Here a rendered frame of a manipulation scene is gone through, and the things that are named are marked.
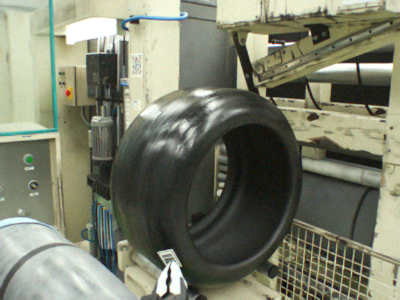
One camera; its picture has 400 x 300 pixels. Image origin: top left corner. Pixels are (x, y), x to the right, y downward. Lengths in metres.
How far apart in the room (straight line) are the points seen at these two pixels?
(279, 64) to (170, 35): 0.37
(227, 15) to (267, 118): 0.44
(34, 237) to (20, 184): 1.03
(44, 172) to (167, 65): 0.62
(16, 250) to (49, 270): 0.07
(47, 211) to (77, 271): 1.15
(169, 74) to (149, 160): 0.45
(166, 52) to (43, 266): 0.95
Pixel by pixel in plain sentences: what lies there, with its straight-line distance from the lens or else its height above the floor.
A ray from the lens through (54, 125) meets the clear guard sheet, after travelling 1.48.
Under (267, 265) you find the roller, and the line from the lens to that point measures 1.22.
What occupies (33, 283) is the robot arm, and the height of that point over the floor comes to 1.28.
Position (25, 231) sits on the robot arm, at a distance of 0.51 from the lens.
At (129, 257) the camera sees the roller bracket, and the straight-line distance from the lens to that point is 1.30.
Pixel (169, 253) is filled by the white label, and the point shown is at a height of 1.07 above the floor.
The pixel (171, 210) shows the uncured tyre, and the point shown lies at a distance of 0.89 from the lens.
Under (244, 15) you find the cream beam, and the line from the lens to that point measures 1.27.
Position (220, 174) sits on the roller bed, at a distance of 1.59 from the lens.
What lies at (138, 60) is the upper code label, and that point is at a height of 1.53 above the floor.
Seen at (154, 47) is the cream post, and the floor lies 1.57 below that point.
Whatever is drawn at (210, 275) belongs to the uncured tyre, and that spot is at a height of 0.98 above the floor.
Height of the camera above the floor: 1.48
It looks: 11 degrees down
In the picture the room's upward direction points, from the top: 1 degrees clockwise
